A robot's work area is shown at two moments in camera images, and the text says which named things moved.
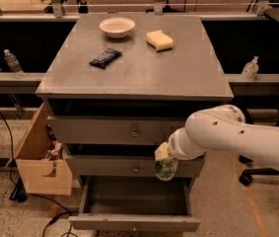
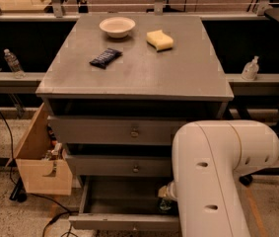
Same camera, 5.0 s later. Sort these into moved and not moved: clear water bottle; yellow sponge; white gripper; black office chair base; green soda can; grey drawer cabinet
Moved: green soda can; white gripper
Not moved: grey drawer cabinet; black office chair base; clear water bottle; yellow sponge
